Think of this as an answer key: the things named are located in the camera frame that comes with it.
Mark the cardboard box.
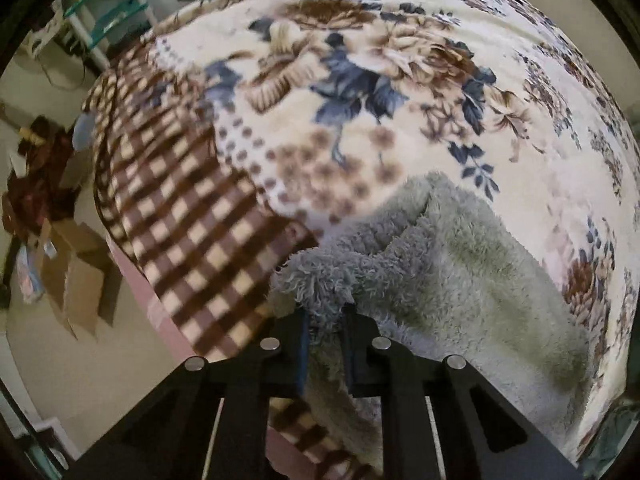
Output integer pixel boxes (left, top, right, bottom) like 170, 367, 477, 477
35, 220, 123, 341

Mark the white shelf rack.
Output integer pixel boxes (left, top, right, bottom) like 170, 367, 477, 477
52, 0, 156, 68

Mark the dark red cloth pile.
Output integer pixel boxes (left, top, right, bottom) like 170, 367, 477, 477
1, 116, 76, 246

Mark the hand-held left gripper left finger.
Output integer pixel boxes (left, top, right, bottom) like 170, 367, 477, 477
64, 305, 312, 480

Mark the pink bed sheet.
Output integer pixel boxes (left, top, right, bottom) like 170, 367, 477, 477
107, 240, 201, 361

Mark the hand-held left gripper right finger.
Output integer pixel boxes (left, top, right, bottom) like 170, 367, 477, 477
341, 304, 586, 480

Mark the grey fluffy towel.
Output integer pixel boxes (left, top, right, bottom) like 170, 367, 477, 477
270, 171, 593, 471

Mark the floral printed blanket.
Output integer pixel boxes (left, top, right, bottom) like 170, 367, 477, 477
80, 0, 640, 480

